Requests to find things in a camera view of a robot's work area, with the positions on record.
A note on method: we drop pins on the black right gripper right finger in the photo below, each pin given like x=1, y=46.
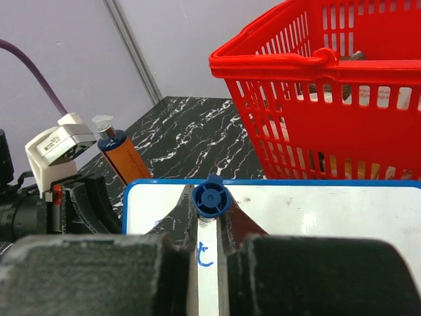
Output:
x=264, y=274

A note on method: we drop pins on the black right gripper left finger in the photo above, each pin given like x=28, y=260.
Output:
x=106, y=274

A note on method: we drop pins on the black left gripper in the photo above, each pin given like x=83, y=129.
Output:
x=80, y=205

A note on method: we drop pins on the white marker with blue cap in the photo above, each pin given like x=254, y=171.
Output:
x=211, y=199

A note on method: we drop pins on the blue framed whiteboard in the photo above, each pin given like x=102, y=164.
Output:
x=388, y=211

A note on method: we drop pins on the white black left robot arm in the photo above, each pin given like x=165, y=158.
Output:
x=22, y=209

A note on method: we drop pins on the orange blue pump bottle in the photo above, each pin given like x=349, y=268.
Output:
x=119, y=151

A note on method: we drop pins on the red plastic shopping basket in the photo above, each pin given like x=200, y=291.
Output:
x=329, y=89

